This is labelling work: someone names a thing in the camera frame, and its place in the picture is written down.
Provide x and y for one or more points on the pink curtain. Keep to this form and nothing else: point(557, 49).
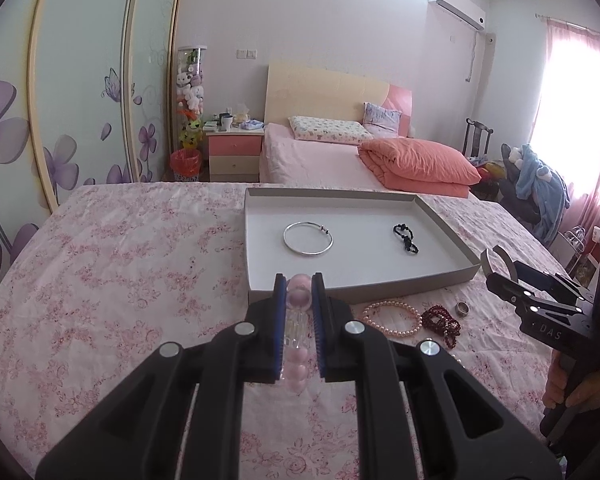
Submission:
point(555, 85)

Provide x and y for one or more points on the blue plush robe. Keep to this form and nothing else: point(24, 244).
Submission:
point(540, 185)

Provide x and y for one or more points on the white printed pillow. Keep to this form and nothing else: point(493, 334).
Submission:
point(325, 130)

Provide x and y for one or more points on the grey cardboard tray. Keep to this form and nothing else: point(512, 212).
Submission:
point(365, 260)

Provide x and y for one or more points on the pile of colourful clothes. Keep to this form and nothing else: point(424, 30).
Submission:
point(490, 169)

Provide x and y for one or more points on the dark wooden chair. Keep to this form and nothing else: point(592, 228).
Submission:
point(477, 137)

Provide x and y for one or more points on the clear tube of plush toys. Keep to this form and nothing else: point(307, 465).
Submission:
point(190, 95)

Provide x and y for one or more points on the white air conditioner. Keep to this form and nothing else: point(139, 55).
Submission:
point(455, 5)

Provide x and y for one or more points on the air conditioner pipe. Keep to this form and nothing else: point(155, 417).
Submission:
point(474, 55)

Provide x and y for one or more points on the folded orange quilt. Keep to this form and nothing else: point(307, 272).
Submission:
point(420, 162)

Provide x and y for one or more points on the pink and beige nightstand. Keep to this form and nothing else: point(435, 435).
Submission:
point(232, 155)

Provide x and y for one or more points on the pink bed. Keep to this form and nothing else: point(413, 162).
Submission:
point(310, 165)

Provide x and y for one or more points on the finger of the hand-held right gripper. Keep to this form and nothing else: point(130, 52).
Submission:
point(550, 280)
point(507, 290)

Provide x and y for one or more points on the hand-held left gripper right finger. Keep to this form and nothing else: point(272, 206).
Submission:
point(319, 320)

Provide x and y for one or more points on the floral sliding wardrobe door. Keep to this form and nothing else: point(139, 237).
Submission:
point(152, 85)
point(80, 85)
point(5, 110)

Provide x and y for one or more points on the silver bangle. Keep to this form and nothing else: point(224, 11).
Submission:
point(286, 242)

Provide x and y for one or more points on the black office chair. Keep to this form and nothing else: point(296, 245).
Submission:
point(510, 187)

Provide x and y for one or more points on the wall light switch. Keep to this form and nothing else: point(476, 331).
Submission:
point(246, 53)

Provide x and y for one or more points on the person's right hand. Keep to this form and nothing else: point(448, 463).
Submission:
point(595, 385)

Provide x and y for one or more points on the red waste bin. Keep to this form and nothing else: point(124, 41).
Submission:
point(185, 165)

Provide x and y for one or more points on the beige and pink headboard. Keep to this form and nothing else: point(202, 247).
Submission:
point(320, 90)

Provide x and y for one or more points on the small blue floral cushion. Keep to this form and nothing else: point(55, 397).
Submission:
point(380, 119)

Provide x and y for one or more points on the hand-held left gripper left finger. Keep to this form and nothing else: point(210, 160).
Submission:
point(280, 320)

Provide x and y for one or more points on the pink floral bedsheet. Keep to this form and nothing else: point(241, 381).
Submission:
point(130, 285)

